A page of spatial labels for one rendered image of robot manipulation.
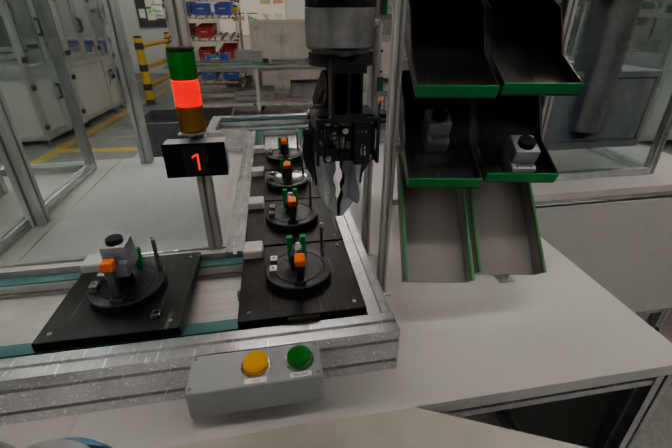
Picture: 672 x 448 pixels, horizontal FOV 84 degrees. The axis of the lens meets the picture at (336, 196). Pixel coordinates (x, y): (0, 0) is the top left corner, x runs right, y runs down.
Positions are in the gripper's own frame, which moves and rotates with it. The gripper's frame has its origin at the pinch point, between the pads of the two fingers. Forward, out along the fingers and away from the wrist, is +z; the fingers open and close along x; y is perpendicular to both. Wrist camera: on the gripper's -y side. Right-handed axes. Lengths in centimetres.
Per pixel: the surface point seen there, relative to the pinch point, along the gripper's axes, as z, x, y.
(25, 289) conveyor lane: 30, -64, -29
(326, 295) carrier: 26.3, -0.1, -12.0
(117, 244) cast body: 14.6, -38.1, -18.8
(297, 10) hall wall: -34, 72, -1068
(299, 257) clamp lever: 16.2, -5.1, -11.4
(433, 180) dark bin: 2.7, 19.2, -11.6
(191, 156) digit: 1.8, -24.7, -29.1
